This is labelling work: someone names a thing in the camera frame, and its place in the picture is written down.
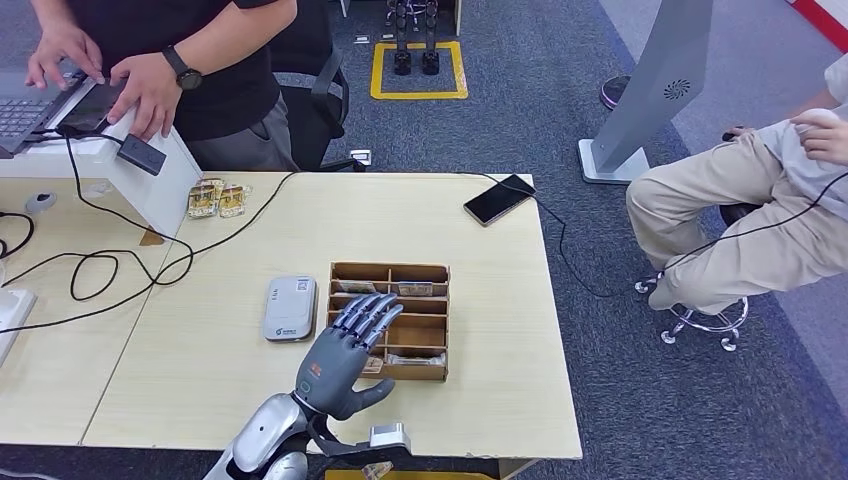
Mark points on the clear plastic wrapper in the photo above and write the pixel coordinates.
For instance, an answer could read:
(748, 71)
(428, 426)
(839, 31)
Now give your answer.
(98, 191)

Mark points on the standing person's left forearm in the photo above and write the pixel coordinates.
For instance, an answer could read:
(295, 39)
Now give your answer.
(232, 36)

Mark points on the black tablet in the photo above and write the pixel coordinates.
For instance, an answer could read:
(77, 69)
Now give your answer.
(89, 109)

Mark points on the white power strip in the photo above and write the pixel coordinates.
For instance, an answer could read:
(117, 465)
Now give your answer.
(13, 318)

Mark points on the seated person's right hand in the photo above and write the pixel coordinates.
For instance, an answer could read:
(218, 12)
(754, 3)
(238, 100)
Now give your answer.
(740, 133)

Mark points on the standing person's right hand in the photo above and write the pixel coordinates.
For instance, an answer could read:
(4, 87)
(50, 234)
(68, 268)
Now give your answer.
(60, 50)

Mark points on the grey laptop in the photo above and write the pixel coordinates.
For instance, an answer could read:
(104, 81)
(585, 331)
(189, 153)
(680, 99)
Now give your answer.
(20, 116)

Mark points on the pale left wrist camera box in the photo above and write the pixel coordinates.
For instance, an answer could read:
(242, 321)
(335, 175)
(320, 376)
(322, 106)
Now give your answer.
(389, 437)

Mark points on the brown cardboard wedge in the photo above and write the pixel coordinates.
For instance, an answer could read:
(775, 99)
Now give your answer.
(152, 240)

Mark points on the black power adapter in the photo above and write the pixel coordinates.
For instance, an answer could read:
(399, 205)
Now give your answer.
(141, 154)

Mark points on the white counter stand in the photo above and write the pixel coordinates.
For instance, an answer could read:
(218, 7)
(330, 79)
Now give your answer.
(152, 179)

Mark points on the seated person's right forearm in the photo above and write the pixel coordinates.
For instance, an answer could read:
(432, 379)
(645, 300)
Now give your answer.
(805, 106)

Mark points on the white handheld device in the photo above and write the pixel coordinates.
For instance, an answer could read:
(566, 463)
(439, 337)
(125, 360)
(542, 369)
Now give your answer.
(818, 117)

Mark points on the black smartphone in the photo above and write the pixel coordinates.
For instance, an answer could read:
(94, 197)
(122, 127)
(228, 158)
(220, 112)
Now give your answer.
(498, 200)

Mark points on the loose patterned card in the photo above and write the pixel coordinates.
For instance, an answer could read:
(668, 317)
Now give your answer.
(378, 472)

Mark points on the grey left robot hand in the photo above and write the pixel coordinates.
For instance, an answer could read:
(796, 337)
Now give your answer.
(331, 371)

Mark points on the wooden compartment organizer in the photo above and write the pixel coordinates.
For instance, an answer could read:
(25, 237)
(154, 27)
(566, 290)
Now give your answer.
(424, 334)

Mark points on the stack of patterned cards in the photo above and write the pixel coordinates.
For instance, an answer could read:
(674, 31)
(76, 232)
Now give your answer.
(202, 200)
(232, 201)

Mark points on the grey card reader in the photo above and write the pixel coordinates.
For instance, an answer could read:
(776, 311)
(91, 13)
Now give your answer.
(290, 308)

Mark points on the black wristwatch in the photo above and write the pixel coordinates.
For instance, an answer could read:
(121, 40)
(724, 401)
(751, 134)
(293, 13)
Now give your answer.
(184, 71)

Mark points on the round floor disc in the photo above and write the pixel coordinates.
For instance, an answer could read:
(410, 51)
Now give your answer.
(613, 93)

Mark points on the standing person's left hand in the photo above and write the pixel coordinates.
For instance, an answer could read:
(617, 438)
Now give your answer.
(149, 93)

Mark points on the small grey round device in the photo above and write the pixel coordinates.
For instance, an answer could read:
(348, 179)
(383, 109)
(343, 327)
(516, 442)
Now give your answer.
(41, 203)

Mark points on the patterned room key card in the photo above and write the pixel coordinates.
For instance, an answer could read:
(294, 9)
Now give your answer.
(354, 287)
(415, 289)
(374, 366)
(416, 360)

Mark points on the grey kiosk stand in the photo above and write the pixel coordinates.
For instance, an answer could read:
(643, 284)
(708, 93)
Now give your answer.
(656, 79)

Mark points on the seated person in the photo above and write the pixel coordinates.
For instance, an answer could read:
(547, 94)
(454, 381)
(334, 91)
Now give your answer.
(729, 199)

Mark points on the yellow floor tape square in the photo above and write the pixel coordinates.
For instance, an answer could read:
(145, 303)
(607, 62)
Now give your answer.
(417, 95)

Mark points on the standing person's right forearm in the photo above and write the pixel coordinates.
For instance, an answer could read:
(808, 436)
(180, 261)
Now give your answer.
(53, 16)

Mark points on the seated person's left hand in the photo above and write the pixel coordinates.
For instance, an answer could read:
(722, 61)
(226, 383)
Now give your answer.
(828, 146)

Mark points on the standing person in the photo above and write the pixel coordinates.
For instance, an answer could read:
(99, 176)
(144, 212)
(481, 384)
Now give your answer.
(225, 86)

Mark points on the small white floor box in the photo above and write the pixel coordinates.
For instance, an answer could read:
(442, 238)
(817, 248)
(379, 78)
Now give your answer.
(361, 158)

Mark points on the black office chair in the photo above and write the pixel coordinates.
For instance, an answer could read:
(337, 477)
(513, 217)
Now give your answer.
(311, 126)

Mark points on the chrome swivel stool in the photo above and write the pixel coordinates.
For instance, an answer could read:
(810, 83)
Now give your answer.
(736, 213)

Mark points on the black robot legs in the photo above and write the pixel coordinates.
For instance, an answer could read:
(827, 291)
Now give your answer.
(401, 60)

